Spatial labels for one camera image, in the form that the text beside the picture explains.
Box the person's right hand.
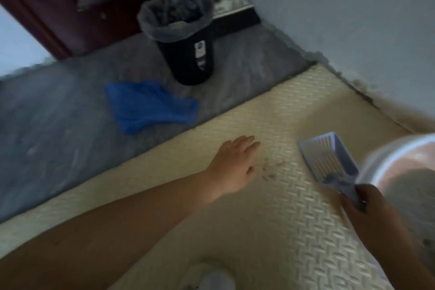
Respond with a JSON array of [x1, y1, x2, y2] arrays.
[[341, 184, 405, 260]]

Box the scattered litter crumbs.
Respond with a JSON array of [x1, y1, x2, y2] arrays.
[[260, 159, 288, 180]]

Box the cream textured floor mat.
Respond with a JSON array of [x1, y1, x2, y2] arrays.
[[0, 64, 413, 290]]

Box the person's left forearm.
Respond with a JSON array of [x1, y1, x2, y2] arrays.
[[0, 170, 218, 290]]

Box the blue plastic bag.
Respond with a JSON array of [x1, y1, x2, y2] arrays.
[[105, 80, 199, 136]]

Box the white litter box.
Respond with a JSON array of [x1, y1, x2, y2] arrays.
[[357, 133, 435, 277]]

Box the black trash bin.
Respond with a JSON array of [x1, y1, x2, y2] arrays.
[[138, 0, 215, 86]]

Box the lavender litter scoop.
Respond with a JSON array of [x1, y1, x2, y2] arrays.
[[298, 132, 367, 212]]

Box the person's right forearm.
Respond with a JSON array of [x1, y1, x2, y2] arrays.
[[372, 229, 435, 290]]

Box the person's left hand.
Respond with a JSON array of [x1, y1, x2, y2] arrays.
[[205, 135, 261, 195]]

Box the grey trash bag liner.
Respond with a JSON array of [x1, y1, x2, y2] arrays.
[[138, 0, 215, 43]]

